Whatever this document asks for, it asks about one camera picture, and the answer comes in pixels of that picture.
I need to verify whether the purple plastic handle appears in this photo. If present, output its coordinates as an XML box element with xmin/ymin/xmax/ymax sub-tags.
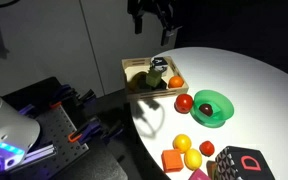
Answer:
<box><xmin>18</xmin><ymin>103</ymin><xmax>36</xmax><ymax>116</ymax></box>

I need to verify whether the silver aluminium extrusion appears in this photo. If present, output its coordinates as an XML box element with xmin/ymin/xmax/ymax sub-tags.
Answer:
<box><xmin>20</xmin><ymin>143</ymin><xmax>58</xmax><ymax>166</ymax></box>

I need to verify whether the black robot stand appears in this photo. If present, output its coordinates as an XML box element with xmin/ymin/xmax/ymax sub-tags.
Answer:
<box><xmin>2</xmin><ymin>76</ymin><xmax>129</xmax><ymax>180</ymax></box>

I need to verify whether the large red toy tomato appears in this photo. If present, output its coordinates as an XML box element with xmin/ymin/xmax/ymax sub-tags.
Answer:
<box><xmin>174</xmin><ymin>93</ymin><xmax>194</xmax><ymax>114</ymax></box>

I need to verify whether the purple clamp with orange tip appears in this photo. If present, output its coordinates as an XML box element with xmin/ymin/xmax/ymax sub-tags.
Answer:
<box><xmin>67</xmin><ymin>119</ymin><xmax>102</xmax><ymax>144</ymax></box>

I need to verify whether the orange toy cube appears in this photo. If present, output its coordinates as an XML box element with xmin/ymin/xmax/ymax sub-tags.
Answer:
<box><xmin>160</xmin><ymin>148</ymin><xmax>185</xmax><ymax>174</ymax></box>

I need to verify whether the pink toy block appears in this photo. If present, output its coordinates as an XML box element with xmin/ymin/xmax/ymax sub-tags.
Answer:
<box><xmin>188</xmin><ymin>168</ymin><xmax>212</xmax><ymax>180</ymax></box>

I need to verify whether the large black letter cube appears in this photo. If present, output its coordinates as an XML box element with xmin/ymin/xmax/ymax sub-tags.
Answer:
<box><xmin>213</xmin><ymin>145</ymin><xmax>277</xmax><ymax>180</ymax></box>

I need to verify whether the green toy block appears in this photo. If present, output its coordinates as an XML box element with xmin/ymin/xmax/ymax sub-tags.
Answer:
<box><xmin>145</xmin><ymin>67</ymin><xmax>163</xmax><ymax>89</ymax></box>

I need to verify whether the dark red toy plum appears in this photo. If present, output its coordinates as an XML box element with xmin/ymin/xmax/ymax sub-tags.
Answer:
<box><xmin>198</xmin><ymin>103</ymin><xmax>214</xmax><ymax>117</ymax></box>

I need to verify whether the small red toy tomato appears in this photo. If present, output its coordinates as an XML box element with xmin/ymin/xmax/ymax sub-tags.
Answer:
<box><xmin>199</xmin><ymin>140</ymin><xmax>216</xmax><ymax>157</ymax></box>

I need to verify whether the yellow toy lemon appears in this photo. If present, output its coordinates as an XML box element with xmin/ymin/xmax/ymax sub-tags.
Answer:
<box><xmin>172</xmin><ymin>133</ymin><xmax>192</xmax><ymax>154</ymax></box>
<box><xmin>183</xmin><ymin>148</ymin><xmax>203</xmax><ymax>171</ymax></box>

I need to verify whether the black white patterned cube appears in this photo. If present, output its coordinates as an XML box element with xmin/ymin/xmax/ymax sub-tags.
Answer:
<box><xmin>150</xmin><ymin>55</ymin><xmax>169</xmax><ymax>74</ymax></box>

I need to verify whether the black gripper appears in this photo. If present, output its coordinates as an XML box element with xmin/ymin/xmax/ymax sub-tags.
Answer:
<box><xmin>127</xmin><ymin>0</ymin><xmax>183</xmax><ymax>47</ymax></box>

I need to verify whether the black clamp with orange tip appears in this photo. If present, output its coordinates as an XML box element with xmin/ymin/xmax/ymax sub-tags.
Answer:
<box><xmin>48</xmin><ymin>84</ymin><xmax>77</xmax><ymax>110</ymax></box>

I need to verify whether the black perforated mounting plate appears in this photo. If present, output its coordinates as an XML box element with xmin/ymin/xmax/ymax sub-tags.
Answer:
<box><xmin>27</xmin><ymin>104</ymin><xmax>90</xmax><ymax>180</ymax></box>

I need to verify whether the brown toy block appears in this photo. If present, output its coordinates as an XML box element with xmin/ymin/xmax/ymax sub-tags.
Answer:
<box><xmin>205</xmin><ymin>160</ymin><xmax>218</xmax><ymax>180</ymax></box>

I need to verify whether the wooden tray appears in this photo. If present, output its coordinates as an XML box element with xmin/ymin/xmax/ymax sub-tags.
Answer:
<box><xmin>121</xmin><ymin>55</ymin><xmax>189</xmax><ymax>100</ymax></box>

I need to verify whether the black cable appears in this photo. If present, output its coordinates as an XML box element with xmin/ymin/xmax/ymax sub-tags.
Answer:
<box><xmin>0</xmin><ymin>0</ymin><xmax>21</xmax><ymax>9</ymax></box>

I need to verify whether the green plastic bowl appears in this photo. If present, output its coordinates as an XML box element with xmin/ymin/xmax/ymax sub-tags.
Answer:
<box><xmin>189</xmin><ymin>89</ymin><xmax>235</xmax><ymax>128</ymax></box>

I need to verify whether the toy orange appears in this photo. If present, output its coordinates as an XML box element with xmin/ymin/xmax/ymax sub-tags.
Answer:
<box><xmin>168</xmin><ymin>75</ymin><xmax>185</xmax><ymax>89</ymax></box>

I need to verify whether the black purple spring clamp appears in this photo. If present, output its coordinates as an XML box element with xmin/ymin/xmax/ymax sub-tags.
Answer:
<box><xmin>101</xmin><ymin>119</ymin><xmax>126</xmax><ymax>139</ymax></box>

